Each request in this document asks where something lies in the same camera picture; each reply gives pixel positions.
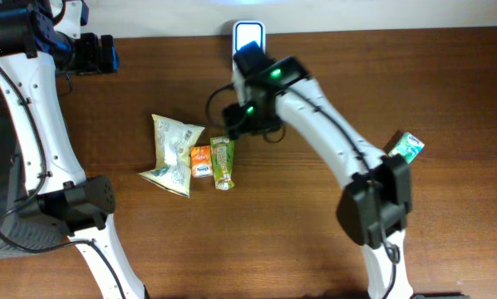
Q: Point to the green snack tube packet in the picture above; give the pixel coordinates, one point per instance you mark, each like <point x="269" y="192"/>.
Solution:
<point x="222" y="150"/>

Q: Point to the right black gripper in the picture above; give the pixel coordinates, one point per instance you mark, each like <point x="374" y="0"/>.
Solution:
<point x="235" y="124"/>

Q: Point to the orange small carton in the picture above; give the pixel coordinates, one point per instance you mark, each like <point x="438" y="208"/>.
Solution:
<point x="201" y="161"/>

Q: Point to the beige snack bag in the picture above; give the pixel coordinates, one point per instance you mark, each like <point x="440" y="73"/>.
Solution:
<point x="173" y="143"/>

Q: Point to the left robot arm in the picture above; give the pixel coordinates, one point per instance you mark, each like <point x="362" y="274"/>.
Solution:
<point x="46" y="200"/>

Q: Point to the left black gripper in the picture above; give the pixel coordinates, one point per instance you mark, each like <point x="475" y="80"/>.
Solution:
<point x="96" y="62"/>

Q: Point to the teal tissue pack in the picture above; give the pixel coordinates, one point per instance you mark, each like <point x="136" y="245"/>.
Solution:
<point x="408" y="147"/>

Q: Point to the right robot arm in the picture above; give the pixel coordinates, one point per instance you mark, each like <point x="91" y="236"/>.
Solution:
<point x="376" y="187"/>

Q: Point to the dark grey plastic basket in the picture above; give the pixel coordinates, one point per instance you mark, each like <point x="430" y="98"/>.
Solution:
<point x="29" y="235"/>

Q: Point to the white barcode scanner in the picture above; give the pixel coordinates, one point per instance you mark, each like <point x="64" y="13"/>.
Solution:
<point x="245" y="32"/>

